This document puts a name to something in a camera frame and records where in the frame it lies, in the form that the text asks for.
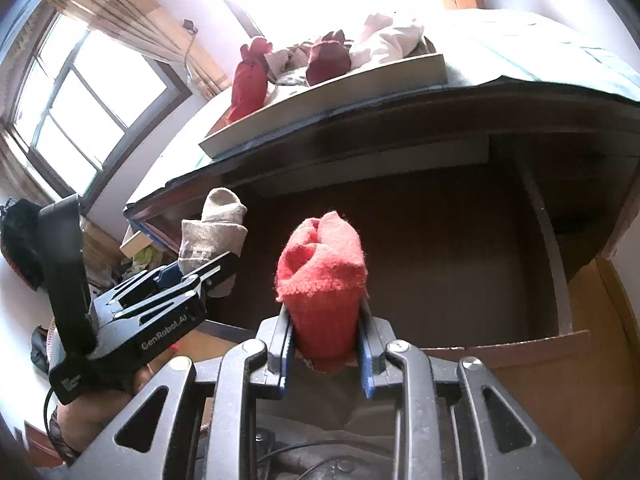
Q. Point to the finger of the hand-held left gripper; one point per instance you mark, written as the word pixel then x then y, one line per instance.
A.
pixel 210 280
pixel 170 272

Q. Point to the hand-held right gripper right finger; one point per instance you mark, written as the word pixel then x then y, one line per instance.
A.
pixel 364 365

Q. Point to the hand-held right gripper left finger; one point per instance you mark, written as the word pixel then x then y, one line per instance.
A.
pixel 286 365

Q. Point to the beige ribbed sock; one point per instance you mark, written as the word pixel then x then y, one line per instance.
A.
pixel 210 240

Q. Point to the red sock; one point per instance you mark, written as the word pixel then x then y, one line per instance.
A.
pixel 320 270

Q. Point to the brown wooden drawer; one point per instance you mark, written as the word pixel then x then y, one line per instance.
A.
pixel 450 260

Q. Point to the bright red underwear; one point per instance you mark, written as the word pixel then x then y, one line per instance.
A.
pixel 247 82

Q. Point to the white shallow tray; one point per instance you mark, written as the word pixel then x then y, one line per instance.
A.
pixel 325 105

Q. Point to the dark red underwear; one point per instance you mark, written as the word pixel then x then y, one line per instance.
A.
pixel 327 62

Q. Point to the cream white underwear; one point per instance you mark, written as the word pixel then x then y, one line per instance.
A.
pixel 385 42

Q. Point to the person's left hand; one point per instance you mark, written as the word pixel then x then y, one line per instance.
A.
pixel 100 415

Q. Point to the yellow green cloth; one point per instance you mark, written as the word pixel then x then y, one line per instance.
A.
pixel 146 259

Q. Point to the cardboard box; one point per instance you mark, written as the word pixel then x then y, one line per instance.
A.
pixel 135 245

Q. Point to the blue tape strip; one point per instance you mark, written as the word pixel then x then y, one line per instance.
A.
pixel 150 230

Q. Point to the black bag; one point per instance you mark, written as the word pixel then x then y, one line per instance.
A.
pixel 20 240

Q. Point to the dark blue small bag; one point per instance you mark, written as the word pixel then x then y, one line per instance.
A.
pixel 41 350

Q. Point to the dark framed window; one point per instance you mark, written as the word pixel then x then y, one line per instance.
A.
pixel 100 100

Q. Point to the dark wooden desk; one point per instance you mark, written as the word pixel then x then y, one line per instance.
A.
pixel 400 120

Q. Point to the beige curtain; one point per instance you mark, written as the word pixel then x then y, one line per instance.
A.
pixel 130 10

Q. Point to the light blue table cover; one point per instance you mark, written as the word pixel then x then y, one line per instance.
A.
pixel 525 50

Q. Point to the dark wall hook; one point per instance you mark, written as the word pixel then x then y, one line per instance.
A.
pixel 190 26

